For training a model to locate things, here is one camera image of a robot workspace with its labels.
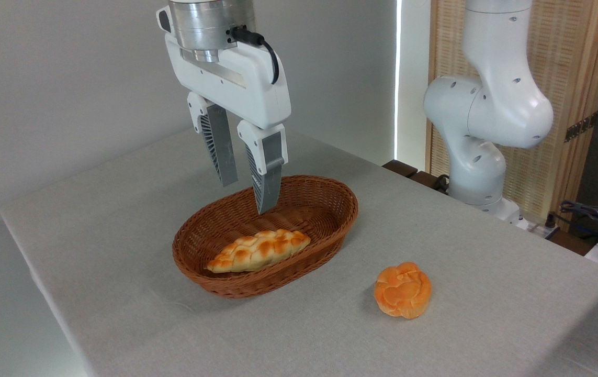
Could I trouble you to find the long braided bread loaf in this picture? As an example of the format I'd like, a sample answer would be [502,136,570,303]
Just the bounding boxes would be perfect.
[206,229,311,274]

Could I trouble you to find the dark wooden platform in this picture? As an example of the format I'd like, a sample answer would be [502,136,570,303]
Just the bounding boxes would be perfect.
[382,160,592,257]

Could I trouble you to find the black cable bundle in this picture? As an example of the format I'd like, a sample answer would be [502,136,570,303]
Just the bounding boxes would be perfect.
[559,200,598,248]

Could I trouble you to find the dark metal screen hinge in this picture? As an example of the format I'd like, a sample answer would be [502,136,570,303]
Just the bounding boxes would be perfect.
[564,112,598,143]

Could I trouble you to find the round orange bread bun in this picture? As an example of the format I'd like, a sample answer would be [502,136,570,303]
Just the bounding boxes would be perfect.
[374,262,432,319]

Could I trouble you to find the grey tablecloth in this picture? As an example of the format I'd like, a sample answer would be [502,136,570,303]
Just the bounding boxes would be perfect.
[0,126,598,377]

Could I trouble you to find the brown oval wicker basket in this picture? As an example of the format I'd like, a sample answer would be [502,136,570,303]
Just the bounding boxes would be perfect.
[172,175,359,299]

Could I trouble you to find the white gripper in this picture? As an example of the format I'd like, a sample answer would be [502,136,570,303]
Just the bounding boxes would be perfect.
[156,5,292,215]

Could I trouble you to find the white power strip with plug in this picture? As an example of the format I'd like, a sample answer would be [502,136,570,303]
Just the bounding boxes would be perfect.
[528,212,561,239]

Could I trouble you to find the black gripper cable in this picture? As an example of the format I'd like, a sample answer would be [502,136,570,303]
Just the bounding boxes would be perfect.
[230,26,280,85]

